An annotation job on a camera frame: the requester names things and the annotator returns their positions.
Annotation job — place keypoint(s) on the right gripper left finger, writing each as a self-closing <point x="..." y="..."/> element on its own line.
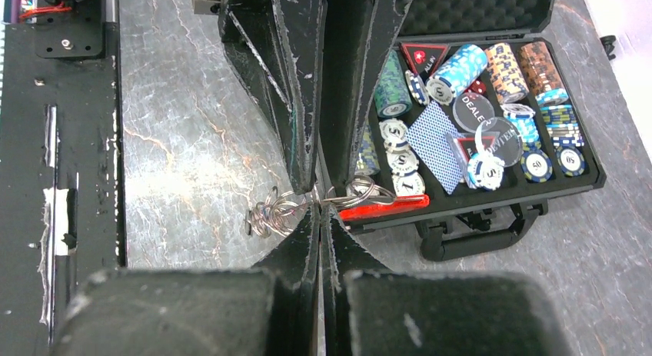
<point x="270" y="308"/>

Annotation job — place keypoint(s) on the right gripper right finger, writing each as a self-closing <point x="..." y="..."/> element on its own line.
<point x="372" y="310"/>

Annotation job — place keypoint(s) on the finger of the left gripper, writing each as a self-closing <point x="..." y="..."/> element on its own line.
<point x="359" y="35"/>
<point x="275" y="48"/>

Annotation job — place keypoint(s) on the red keyring carabiner with rings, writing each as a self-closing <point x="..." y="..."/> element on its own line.
<point x="277" y="212"/>

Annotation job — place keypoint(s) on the black poker chip case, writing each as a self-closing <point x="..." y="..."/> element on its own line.
<point x="491" y="162"/>

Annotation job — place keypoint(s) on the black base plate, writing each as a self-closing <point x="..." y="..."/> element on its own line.
<point x="62" y="175"/>

